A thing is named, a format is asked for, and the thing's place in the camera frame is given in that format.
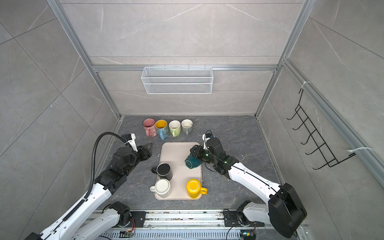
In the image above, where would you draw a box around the dark green mug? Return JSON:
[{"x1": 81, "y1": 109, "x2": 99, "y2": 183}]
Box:
[{"x1": 185, "y1": 155, "x2": 203, "y2": 169}]

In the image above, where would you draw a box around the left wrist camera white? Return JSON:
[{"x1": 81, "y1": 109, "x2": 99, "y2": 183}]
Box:
[{"x1": 122, "y1": 134, "x2": 138, "y2": 152}]

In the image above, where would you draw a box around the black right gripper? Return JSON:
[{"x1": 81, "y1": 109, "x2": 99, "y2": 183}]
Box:
[{"x1": 190, "y1": 145, "x2": 219, "y2": 166}]

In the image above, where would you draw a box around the blue butterfly mug yellow inside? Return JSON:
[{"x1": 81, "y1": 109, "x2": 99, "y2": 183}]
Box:
[{"x1": 155, "y1": 120, "x2": 169, "y2": 141}]

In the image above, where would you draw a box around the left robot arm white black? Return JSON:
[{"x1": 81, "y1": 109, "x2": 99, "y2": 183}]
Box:
[{"x1": 26, "y1": 132, "x2": 153, "y2": 240}]

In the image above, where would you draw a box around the grey mug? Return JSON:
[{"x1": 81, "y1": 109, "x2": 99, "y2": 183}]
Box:
[{"x1": 181, "y1": 119, "x2": 193, "y2": 135}]

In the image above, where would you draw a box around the beige plastic tray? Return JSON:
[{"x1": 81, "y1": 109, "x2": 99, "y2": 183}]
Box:
[{"x1": 155, "y1": 142, "x2": 202, "y2": 201}]

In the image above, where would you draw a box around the black wire hook rack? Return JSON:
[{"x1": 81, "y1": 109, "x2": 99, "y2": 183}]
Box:
[{"x1": 287, "y1": 89, "x2": 356, "y2": 170}]

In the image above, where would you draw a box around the pink mug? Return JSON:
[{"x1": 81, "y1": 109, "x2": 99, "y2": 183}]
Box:
[{"x1": 143, "y1": 118, "x2": 157, "y2": 137}]

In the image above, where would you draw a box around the light green mug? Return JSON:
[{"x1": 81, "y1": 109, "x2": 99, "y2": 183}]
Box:
[{"x1": 169, "y1": 120, "x2": 182, "y2": 138}]

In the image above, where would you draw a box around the white mug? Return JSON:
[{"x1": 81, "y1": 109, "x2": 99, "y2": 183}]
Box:
[{"x1": 150, "y1": 179, "x2": 172, "y2": 199}]

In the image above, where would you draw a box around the black mug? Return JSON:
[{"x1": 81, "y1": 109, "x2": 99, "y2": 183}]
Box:
[{"x1": 151, "y1": 163, "x2": 173, "y2": 181}]

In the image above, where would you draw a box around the white wire mesh basket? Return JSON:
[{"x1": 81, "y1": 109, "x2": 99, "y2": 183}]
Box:
[{"x1": 141, "y1": 67, "x2": 214, "y2": 95}]

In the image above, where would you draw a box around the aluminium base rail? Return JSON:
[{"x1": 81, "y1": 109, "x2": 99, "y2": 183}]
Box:
[{"x1": 56, "y1": 208, "x2": 310, "y2": 240}]

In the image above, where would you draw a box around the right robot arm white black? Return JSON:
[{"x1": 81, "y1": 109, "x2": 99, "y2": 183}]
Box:
[{"x1": 186, "y1": 134, "x2": 308, "y2": 238}]

